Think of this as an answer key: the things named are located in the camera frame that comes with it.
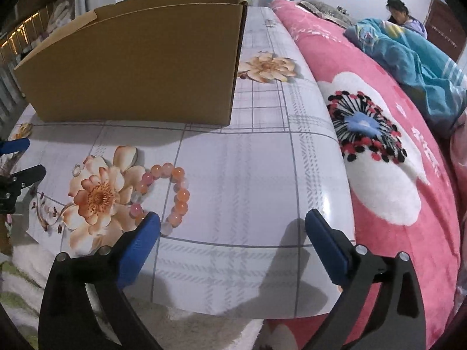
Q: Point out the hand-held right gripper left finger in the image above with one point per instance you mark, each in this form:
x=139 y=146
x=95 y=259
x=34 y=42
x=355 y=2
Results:
x=140 y=248

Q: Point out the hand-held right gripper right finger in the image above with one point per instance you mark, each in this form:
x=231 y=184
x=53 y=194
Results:
x=328 y=251

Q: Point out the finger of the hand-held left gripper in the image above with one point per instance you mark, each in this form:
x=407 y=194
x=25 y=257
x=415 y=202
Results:
x=33 y=175
x=14 y=146

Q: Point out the brown cardboard box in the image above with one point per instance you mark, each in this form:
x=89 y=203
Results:
x=127 y=69

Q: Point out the pink floral blanket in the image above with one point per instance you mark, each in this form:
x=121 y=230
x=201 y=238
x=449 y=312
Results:
x=401 y=244

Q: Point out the green plush trim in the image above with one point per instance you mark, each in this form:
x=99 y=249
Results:
x=14 y=299

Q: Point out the white fleece robe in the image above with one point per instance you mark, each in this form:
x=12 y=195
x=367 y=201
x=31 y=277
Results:
x=211 y=331

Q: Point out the metal stair railing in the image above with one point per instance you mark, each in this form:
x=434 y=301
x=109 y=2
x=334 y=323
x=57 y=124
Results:
x=18 y=32

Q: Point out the pale cloth pile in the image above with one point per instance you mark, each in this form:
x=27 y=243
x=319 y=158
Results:
x=65 y=14

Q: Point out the blue printed quilt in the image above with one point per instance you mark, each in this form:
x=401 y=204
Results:
x=412 y=65

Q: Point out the grey patterned cloth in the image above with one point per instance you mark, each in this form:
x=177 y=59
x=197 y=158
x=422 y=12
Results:
x=324 y=9

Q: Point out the brown door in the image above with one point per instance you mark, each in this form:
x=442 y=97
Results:
x=445 y=29

